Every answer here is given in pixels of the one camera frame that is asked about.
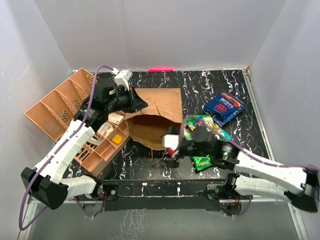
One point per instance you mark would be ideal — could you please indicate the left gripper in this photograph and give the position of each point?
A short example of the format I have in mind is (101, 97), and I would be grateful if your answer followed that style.
(136, 103)

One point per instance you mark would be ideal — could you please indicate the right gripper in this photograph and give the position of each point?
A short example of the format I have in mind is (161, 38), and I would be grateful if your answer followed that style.
(179, 152)

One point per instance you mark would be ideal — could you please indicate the brown paper bag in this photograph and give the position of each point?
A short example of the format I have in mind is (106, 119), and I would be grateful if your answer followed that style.
(147, 126)

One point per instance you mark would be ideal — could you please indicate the green yellow chips bag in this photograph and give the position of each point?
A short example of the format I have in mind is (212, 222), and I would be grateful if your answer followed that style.
(188, 131)

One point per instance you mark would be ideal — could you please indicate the blue white snack packet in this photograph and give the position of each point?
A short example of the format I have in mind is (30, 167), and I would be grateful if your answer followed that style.
(221, 121)

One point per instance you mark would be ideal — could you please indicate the dark blue snack bag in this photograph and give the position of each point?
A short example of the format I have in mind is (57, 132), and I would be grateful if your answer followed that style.
(224, 104)

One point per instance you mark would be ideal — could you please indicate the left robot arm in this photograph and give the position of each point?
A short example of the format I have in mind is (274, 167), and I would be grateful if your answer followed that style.
(45, 182)

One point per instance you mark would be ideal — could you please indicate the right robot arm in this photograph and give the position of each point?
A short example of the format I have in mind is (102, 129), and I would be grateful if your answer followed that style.
(252, 175)

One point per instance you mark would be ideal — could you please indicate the red green snack bag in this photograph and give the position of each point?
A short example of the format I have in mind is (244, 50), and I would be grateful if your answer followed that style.
(202, 162)

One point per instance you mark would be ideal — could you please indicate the green mango candy bag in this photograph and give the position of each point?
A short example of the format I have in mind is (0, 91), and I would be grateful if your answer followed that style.
(203, 121)

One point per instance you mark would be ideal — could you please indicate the card packs in organizer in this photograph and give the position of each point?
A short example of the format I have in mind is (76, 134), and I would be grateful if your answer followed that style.
(106, 128)

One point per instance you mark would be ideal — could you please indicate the yellow sticky note pad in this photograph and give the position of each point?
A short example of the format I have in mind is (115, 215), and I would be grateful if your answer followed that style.
(117, 139)

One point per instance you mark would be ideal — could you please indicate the orange desk organizer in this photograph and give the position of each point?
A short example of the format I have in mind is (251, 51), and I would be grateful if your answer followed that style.
(54, 113)

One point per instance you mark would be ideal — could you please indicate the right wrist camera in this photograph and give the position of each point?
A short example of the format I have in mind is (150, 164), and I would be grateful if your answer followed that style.
(171, 142)

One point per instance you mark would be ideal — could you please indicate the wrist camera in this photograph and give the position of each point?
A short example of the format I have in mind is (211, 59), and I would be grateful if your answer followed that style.
(122, 77)
(171, 142)

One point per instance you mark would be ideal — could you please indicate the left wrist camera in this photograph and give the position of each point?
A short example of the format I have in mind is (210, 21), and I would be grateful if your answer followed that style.
(122, 77)

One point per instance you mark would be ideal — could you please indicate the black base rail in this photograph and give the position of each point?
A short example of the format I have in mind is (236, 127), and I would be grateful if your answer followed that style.
(174, 194)

